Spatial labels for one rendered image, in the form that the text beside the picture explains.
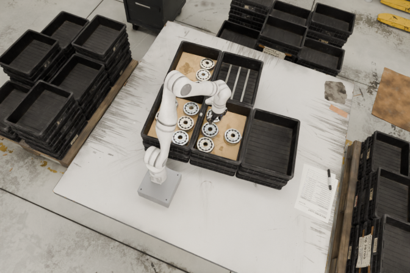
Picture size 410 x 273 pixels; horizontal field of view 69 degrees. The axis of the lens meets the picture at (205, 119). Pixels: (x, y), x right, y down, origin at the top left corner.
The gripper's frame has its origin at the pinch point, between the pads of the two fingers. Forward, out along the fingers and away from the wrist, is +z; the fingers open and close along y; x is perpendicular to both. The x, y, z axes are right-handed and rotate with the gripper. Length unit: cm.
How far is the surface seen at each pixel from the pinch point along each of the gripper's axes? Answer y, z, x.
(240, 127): 15.4, 11.0, -7.3
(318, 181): 41, 24, -61
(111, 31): -11, 45, 145
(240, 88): 33.9, 11.3, 17.6
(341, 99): 102, 24, -23
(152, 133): -34.3, 10.8, 17.2
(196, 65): 18, 11, 49
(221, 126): 5.2, 10.9, -0.7
